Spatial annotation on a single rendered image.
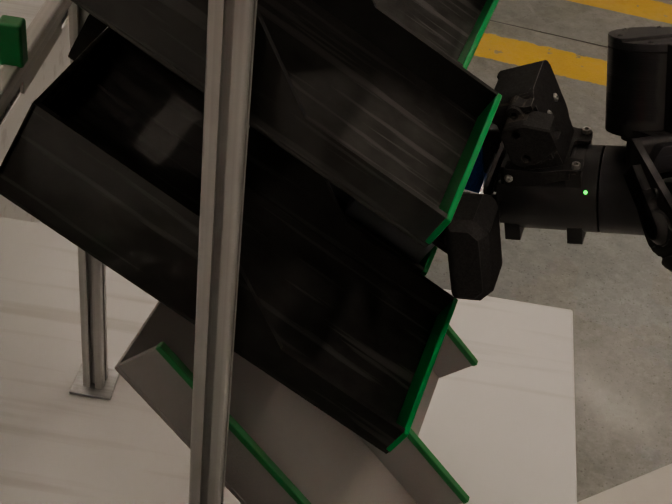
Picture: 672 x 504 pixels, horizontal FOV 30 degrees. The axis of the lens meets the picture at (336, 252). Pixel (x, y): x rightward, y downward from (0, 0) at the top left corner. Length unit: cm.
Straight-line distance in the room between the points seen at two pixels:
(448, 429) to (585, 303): 156
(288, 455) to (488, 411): 41
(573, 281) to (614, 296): 9
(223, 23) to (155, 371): 28
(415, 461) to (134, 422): 35
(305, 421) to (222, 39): 39
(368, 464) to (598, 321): 182
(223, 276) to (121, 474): 52
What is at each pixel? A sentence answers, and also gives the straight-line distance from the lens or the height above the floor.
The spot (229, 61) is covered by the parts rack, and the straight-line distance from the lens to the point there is 60.
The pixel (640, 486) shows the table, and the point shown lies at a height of 86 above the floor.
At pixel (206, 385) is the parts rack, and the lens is 73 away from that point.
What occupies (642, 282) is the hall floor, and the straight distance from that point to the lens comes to 288.
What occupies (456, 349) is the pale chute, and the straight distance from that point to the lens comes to 107.
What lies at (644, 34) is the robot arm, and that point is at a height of 138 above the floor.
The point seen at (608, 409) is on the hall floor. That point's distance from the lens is 255.
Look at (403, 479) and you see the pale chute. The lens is 97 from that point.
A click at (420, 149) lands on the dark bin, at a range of 70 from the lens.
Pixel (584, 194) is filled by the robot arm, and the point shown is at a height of 129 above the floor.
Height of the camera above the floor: 175
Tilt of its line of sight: 39 degrees down
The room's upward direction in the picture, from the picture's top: 7 degrees clockwise
